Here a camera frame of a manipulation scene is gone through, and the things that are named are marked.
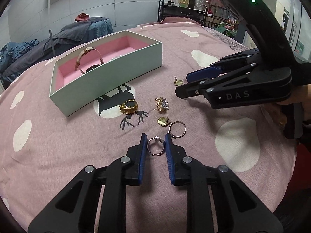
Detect blue crumpled bedding pile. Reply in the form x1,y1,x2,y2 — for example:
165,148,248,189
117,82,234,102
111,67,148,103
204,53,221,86
1,39,39,74

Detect clear plastic bottle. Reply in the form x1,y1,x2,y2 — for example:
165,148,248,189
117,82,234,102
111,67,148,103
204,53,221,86
195,0,204,10

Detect gold crystal cluster brooch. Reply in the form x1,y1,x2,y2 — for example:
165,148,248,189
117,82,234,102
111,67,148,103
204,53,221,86
154,97,169,113

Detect silver ring with stone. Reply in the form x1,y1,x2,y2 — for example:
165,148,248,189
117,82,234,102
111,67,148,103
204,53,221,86
146,135,167,157

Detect wide gold ring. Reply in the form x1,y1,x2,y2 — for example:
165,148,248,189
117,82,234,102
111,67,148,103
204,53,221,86
119,99,139,115

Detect thin silver ring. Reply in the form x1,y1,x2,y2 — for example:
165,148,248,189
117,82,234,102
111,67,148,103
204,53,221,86
167,120,187,139

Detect red cloth on bed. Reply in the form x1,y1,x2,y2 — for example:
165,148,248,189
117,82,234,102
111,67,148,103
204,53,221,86
75,13,90,22

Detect dark brown bottle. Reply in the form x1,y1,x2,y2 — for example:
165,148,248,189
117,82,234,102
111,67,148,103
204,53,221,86
188,0,196,9

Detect massage bed dark blanket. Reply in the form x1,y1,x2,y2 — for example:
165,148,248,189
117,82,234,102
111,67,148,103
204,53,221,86
1,17,113,83

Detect black metal trolley rack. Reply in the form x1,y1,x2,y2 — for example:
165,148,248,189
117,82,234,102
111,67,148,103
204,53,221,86
158,0,229,28

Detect pale green pink-lined box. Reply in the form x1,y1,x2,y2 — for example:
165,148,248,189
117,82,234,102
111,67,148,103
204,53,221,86
50,30,162,116

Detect small gold clip earring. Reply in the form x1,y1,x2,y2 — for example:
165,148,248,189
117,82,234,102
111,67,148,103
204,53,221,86
174,77,184,87

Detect pink strap wristwatch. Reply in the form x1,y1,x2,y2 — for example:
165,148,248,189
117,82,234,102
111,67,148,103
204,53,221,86
74,47,105,75

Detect gold heart earring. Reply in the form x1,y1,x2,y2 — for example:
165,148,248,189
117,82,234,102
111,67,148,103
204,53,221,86
157,116,171,127

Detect pink polka dot bedspread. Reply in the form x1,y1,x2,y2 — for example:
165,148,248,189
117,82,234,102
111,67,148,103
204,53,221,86
1,22,296,228

